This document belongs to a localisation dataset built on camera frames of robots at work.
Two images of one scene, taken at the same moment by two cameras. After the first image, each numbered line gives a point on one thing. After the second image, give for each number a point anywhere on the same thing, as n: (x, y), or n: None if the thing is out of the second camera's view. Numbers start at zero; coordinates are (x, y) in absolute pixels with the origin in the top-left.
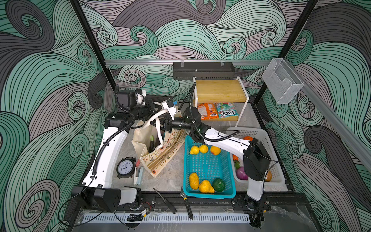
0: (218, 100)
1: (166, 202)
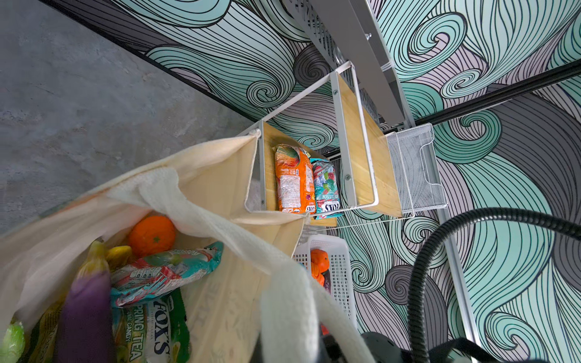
0: (358, 150)
1: None
